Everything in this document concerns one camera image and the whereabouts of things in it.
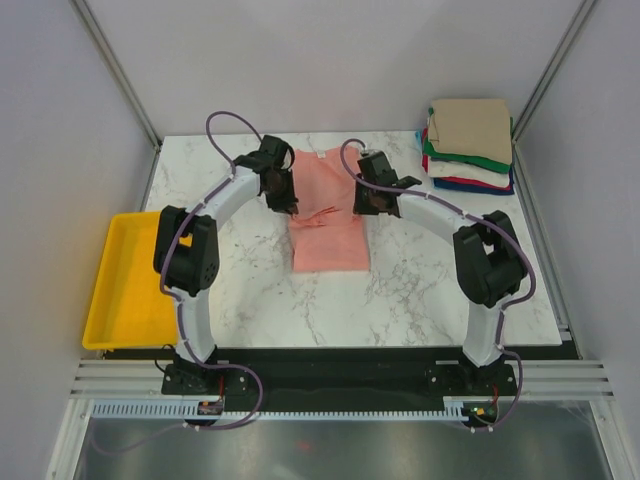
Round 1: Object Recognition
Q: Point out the pink t shirt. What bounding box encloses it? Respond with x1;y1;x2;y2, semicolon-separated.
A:
289;146;370;273

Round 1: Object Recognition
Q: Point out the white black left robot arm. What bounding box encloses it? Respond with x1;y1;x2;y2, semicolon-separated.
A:
153;135;298;393

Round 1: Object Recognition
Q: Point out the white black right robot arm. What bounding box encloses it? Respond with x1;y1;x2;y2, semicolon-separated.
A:
353;150;536;394

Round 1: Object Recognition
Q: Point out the red folded t shirt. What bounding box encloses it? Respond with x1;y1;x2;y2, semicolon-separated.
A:
422;153;514;195

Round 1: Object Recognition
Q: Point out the green folded t shirt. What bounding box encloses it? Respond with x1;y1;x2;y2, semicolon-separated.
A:
421;105;511;175

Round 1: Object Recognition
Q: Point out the white folded t shirt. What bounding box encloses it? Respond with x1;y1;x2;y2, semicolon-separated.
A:
427;158;510;188

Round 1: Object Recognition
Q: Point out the blue folded t shirt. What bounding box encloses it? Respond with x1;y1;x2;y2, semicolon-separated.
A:
432;115;516;197

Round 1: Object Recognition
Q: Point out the beige folded t shirt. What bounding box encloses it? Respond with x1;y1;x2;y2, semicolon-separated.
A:
427;98;513;165

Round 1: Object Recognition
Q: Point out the yellow plastic tray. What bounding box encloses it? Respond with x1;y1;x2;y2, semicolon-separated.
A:
82;212;178;350

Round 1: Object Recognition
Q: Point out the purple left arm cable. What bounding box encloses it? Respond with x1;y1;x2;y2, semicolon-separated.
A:
158;110;264;371

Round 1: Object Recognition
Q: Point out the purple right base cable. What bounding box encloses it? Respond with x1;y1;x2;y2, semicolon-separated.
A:
462;349;526;435

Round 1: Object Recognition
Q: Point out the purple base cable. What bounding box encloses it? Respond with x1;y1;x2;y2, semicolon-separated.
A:
462;349;526;435
182;362;266;434

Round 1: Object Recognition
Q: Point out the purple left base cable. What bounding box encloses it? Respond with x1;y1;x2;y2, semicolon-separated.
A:
182;362;266;434

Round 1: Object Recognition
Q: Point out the right aluminium table rail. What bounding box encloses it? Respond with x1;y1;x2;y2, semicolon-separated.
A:
513;145;584;360

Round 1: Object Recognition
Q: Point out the aluminium table rail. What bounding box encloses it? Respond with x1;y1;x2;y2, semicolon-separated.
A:
513;145;584;360
70;359;164;399

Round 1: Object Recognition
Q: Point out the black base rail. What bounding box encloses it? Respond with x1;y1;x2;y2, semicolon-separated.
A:
161;347;517;410

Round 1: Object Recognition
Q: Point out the left aluminium frame post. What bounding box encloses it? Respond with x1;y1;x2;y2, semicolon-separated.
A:
69;0;162;153

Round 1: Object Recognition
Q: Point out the aluminium frame post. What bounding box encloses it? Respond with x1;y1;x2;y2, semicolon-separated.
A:
512;0;599;145
69;0;162;153

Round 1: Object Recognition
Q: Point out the right aluminium frame post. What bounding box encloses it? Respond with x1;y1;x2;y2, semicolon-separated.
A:
512;0;599;145

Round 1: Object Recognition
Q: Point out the left aluminium table rail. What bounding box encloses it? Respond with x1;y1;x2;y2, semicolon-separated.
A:
70;359;164;399

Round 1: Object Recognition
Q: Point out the white slotted cable duct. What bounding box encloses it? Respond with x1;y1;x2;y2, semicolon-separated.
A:
92;394;501;421

